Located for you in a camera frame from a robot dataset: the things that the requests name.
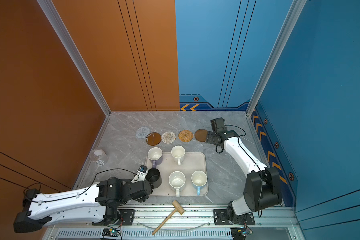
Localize dark wooden round coaster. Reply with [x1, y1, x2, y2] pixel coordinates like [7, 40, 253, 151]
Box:
[195, 129, 208, 142]

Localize rattan round coaster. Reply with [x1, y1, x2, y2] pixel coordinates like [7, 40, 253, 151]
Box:
[178, 130, 194, 143]

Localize black mug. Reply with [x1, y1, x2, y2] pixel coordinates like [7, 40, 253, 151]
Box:
[146, 168, 162, 189]

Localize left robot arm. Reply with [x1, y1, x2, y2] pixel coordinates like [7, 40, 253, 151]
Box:
[14, 178, 154, 233]

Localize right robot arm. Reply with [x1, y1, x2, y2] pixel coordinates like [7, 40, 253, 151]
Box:
[206, 118, 283, 224]

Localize multicolour woven coaster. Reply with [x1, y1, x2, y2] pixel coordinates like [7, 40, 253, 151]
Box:
[162, 131, 176, 144]

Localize brown worn round coaster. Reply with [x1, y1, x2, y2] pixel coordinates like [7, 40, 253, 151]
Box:
[146, 132, 162, 146]

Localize blue-grey woven coaster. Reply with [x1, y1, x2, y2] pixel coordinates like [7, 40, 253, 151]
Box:
[135, 127, 151, 139]

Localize left green circuit board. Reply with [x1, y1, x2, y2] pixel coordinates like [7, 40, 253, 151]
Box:
[102, 228, 123, 240]

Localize green circuit board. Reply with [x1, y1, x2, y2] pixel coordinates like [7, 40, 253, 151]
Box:
[102, 228, 123, 240]
[231, 228, 253, 240]

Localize light blue mug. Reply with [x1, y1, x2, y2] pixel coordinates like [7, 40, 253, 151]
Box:
[191, 171, 208, 196]

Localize beige serving tray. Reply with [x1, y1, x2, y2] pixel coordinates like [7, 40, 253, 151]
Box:
[152, 152, 209, 197]

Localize purple mug white inside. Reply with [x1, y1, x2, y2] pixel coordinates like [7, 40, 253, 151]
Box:
[147, 147, 163, 169]

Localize white speckled mug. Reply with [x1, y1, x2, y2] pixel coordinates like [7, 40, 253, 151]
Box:
[169, 171, 186, 198]

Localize wooden mallet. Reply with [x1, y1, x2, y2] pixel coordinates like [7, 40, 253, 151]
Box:
[152, 200, 185, 236]

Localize right green circuit board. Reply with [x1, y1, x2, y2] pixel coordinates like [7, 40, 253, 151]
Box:
[231, 228, 253, 240]

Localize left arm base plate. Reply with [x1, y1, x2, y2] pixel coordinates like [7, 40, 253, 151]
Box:
[92, 208, 136, 226]

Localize aluminium front rail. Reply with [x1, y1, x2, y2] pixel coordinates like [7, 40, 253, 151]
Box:
[41, 205, 307, 240]

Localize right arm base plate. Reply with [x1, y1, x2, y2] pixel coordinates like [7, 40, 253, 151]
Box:
[213, 209, 256, 226]

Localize right aluminium frame post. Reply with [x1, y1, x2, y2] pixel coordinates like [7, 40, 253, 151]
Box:
[246, 0, 307, 117]

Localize aluminium frame post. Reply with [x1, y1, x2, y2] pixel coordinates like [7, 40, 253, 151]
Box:
[37, 0, 112, 117]
[246, 0, 307, 117]

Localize left aluminium frame post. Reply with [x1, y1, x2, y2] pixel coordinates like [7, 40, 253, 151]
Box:
[37, 0, 112, 117]

